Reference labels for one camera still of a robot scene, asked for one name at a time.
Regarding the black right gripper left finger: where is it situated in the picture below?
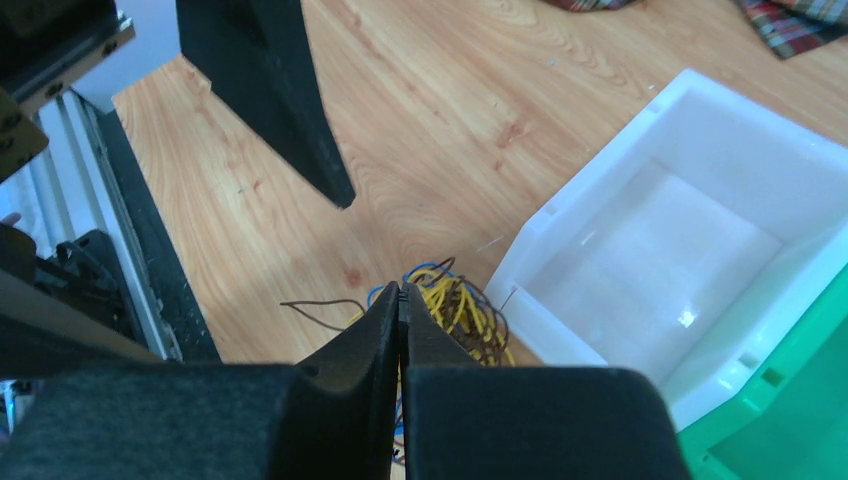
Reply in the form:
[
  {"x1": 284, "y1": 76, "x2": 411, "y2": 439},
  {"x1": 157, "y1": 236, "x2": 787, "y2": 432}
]
[{"x1": 1, "y1": 283, "x2": 401, "y2": 479}]

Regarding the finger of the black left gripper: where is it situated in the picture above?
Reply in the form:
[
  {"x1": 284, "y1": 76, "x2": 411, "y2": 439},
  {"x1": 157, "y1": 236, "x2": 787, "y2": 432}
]
[{"x1": 176, "y1": 0, "x2": 356, "y2": 209}]

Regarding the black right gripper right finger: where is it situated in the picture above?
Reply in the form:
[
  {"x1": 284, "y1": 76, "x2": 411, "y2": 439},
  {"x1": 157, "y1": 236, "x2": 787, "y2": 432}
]
[{"x1": 399, "y1": 284, "x2": 690, "y2": 479}]

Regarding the brown cable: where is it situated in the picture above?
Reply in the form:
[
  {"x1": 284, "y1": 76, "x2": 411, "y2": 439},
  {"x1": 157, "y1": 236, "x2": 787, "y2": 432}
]
[{"x1": 279, "y1": 256, "x2": 518, "y2": 362}]

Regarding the white plastic bin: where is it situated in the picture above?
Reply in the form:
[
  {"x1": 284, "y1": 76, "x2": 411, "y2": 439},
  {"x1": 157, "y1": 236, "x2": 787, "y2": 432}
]
[{"x1": 485, "y1": 69, "x2": 847, "y2": 429}]

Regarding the green plastic bin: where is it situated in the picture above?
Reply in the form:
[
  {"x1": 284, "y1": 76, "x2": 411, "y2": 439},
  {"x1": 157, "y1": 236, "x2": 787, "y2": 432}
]
[{"x1": 678, "y1": 270, "x2": 847, "y2": 479}]

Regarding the plaid flannel cloth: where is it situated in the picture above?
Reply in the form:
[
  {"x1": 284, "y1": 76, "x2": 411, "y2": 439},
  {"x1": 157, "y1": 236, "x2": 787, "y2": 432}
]
[{"x1": 546, "y1": 0, "x2": 847, "y2": 60}]

